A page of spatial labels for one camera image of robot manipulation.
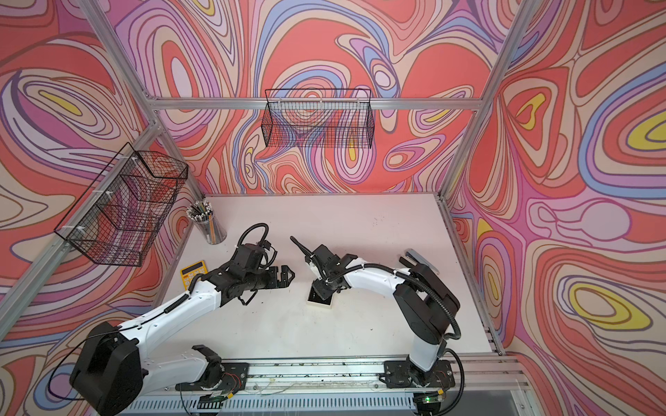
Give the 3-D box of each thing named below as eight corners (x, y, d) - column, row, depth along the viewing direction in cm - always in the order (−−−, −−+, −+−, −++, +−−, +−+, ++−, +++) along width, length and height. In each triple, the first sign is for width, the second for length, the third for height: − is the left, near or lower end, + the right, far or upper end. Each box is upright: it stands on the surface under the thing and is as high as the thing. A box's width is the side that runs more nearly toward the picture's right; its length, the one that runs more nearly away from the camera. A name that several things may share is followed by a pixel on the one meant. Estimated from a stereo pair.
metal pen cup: (201, 234, 107) (183, 207, 94) (219, 224, 110) (204, 196, 98) (212, 248, 102) (195, 221, 90) (231, 236, 106) (217, 209, 93)
